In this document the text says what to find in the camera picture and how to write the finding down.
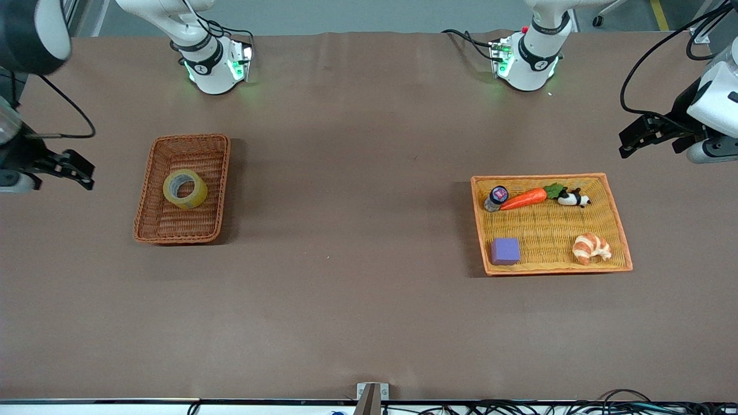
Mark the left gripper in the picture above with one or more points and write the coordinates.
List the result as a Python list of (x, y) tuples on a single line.
[(680, 119)]

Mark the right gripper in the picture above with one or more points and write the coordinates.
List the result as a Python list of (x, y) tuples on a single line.
[(24, 154)]

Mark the clear yellowish tape roll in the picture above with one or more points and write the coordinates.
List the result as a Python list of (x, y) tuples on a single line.
[(185, 190)]

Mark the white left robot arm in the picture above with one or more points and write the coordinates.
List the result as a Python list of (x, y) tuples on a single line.
[(530, 63)]

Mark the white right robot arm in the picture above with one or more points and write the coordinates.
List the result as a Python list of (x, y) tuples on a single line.
[(210, 69)]

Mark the brown wicker basket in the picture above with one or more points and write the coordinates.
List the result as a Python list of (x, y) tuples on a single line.
[(184, 227)]

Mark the orange wicker basket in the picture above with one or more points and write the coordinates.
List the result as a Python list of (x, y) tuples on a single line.
[(548, 230)]

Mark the black white panda figure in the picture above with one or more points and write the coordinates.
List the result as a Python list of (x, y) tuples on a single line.
[(572, 199)]

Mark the office chair caster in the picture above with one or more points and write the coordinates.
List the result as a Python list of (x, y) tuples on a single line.
[(602, 17)]

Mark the toy croissant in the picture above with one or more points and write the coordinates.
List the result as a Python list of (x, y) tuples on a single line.
[(591, 248)]

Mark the orange toy carrot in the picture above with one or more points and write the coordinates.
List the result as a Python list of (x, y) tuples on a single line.
[(524, 199)]

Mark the small bottle with printed cap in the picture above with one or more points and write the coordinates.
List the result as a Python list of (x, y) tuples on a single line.
[(497, 195)]

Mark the purple foam cube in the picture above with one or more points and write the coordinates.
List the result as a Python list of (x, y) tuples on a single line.
[(505, 251)]

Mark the aluminium frame profile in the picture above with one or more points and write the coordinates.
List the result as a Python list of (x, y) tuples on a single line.
[(72, 14)]

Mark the grey metal table bracket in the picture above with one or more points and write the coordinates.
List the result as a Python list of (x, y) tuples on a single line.
[(371, 397)]

